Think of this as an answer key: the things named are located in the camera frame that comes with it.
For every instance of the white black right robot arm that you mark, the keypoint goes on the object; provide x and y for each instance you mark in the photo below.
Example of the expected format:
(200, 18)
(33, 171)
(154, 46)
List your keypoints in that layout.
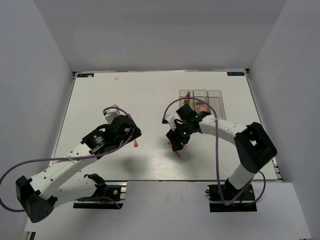
(254, 147)

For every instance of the smoky acrylic tray left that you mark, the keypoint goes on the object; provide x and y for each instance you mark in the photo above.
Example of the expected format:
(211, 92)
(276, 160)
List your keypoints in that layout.
(182, 93)

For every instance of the smoky acrylic tray right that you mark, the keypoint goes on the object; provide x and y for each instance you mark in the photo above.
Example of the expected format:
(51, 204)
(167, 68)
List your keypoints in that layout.
(215, 99)

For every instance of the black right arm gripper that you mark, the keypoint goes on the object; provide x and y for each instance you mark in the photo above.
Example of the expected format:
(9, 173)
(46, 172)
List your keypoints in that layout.
(175, 139)

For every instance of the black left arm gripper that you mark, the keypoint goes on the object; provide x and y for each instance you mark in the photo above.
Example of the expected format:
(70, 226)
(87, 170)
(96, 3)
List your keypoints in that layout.
(136, 133)

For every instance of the foundation bottle with black cap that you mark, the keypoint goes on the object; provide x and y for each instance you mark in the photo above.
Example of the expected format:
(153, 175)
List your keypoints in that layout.
(187, 100)

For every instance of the smoky acrylic tray middle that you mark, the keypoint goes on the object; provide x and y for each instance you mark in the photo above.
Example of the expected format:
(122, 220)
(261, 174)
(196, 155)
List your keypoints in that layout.
(201, 95)

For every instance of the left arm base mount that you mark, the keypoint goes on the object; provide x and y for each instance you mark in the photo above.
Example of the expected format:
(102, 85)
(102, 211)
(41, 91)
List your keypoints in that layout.
(107, 196)

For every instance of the colourful glitter eyeshadow palette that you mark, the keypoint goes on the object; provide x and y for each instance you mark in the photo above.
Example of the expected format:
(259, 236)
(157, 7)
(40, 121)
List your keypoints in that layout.
(201, 107)

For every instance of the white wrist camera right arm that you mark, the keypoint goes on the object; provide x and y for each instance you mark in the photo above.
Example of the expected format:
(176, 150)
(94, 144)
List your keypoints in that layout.
(170, 120)

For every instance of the smoky acrylic tray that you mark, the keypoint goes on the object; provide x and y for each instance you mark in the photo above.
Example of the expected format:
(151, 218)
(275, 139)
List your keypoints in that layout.
(201, 95)
(182, 93)
(215, 99)

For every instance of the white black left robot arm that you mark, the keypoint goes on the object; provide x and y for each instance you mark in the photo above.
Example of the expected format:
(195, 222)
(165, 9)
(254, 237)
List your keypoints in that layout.
(40, 194)

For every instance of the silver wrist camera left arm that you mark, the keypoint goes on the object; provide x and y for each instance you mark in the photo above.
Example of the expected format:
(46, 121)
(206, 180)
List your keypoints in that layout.
(111, 113)

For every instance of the pink lip gloss tube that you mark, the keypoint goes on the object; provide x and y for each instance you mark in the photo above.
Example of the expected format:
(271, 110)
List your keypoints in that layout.
(135, 143)

